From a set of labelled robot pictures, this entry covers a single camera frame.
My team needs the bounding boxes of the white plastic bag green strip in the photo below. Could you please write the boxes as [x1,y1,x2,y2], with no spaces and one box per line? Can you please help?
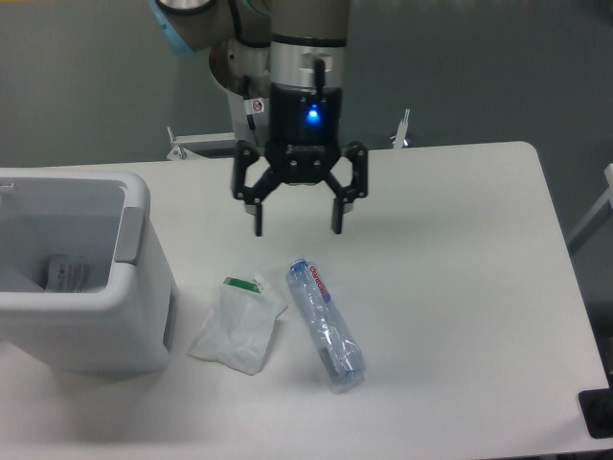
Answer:
[187,265,287,376]

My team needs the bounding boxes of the white plastic trash can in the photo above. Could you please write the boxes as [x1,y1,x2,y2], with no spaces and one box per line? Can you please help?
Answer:
[1,168,175,373]

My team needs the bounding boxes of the black cable on pedestal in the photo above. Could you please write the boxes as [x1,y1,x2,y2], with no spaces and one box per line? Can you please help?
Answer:
[241,74,260,146]

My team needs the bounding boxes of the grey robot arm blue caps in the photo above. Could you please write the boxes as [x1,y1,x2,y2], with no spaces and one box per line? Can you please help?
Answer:
[149,1,369,235]

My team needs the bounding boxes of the white frame post right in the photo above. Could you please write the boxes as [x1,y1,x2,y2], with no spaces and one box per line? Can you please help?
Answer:
[566,164,612,257]

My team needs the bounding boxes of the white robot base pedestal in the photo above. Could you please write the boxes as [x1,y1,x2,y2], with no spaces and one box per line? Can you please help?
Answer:
[209,39,270,147]

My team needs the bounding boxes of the metal bracket behind table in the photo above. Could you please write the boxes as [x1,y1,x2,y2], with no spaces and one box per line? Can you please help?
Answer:
[390,108,412,150]

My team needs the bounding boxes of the white metal frame bracket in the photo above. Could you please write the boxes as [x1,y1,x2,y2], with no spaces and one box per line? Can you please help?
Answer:
[166,126,236,161]

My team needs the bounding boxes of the grey paper in trash can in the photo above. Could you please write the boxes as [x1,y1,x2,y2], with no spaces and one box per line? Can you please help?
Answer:
[45,254,92,293]

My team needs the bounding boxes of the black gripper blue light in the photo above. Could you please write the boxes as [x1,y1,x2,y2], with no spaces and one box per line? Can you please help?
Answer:
[232,83,369,237]

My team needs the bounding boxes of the crushed clear plastic bottle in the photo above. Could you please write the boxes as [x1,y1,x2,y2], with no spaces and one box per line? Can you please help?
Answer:
[285,257,366,393]

